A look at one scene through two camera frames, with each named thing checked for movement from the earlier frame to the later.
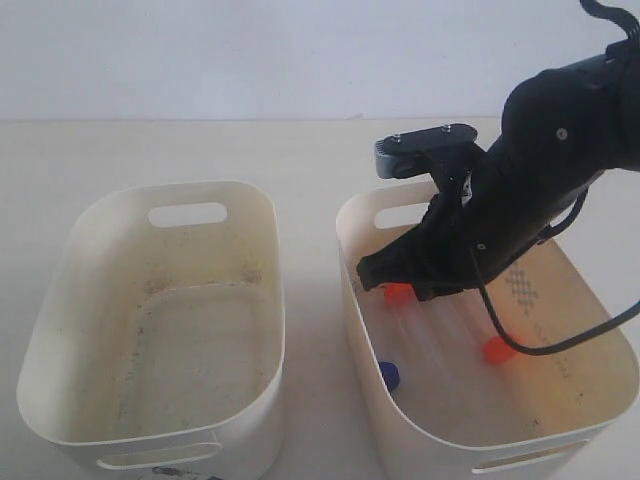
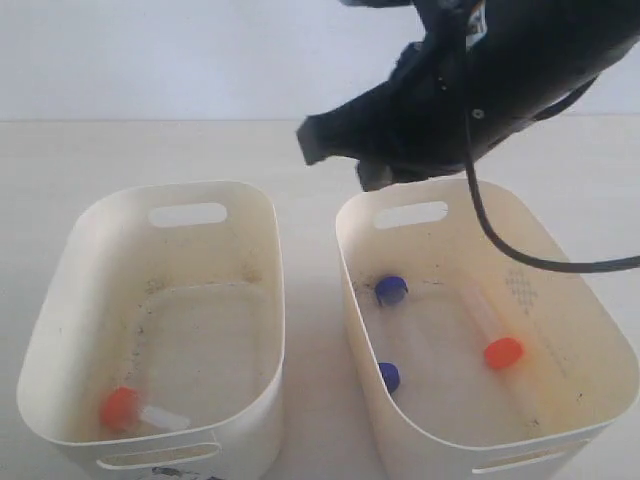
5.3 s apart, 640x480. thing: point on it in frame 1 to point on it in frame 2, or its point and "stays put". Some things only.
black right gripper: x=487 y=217 to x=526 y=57
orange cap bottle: x=497 y=349 stays put
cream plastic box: x=159 y=352 stays put
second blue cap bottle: x=391 y=373 stays put
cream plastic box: x=433 y=405 stays put
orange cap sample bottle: x=407 y=323 to x=122 y=411
